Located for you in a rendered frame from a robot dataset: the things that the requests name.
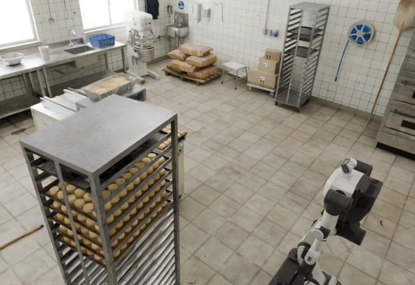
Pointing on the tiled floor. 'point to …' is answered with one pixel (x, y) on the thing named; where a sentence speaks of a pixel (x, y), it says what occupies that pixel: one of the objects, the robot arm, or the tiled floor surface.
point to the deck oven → (401, 110)
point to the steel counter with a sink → (13, 105)
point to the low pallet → (191, 76)
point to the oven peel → (403, 12)
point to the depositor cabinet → (42, 117)
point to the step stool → (235, 70)
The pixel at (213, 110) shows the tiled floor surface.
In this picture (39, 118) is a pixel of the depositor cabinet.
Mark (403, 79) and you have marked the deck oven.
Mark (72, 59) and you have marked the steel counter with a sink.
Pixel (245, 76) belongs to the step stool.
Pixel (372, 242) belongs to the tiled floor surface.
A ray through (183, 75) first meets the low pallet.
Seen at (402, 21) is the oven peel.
